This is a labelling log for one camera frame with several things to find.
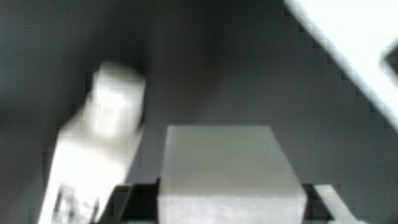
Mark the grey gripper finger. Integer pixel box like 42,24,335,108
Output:
157,126,307,224

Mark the white square tabletop part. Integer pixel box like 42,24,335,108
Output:
283,0,398,132

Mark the white furniture leg with tag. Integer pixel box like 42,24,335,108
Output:
36,62,145,224

